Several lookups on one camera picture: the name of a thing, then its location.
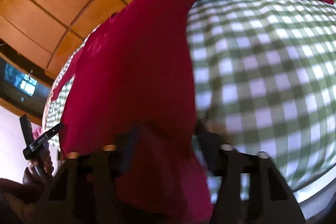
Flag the maroon embroidered sweater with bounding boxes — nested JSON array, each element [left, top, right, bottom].
[[53, 0, 332, 223]]

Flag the person's left hand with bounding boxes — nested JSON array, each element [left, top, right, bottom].
[[23, 148, 54, 184]]

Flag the window with blue curtain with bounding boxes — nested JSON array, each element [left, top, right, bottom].
[[1, 59, 50, 115]]

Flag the green checked bed sheet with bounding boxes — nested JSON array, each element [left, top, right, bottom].
[[41, 0, 336, 210]]

